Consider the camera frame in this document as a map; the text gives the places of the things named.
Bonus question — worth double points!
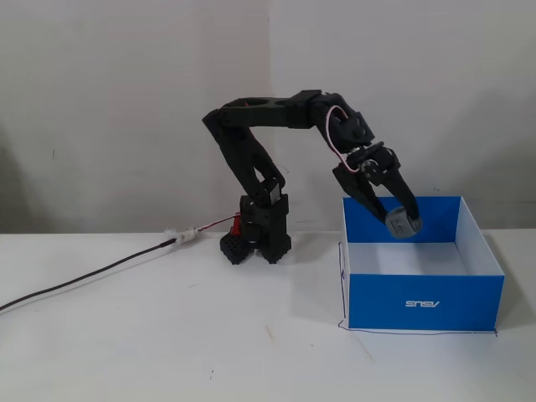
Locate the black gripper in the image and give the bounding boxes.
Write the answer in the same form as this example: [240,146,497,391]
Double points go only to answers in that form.
[332,142,421,227]

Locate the gray block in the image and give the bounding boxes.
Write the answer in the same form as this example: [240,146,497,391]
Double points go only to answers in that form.
[385,205,423,240]

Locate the blue and white box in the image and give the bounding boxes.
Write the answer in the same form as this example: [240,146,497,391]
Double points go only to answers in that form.
[338,195,506,332]

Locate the white and red arm wire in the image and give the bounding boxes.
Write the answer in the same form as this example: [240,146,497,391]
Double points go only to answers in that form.
[324,105,365,173]

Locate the red and white base wires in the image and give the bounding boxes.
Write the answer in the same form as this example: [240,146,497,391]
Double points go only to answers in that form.
[194,215,242,234]

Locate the white cable connector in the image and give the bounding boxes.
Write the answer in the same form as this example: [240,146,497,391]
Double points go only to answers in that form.
[165,225,200,246]

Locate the black power cable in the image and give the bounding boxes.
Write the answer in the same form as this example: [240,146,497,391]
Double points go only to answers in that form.
[0,240,177,313]

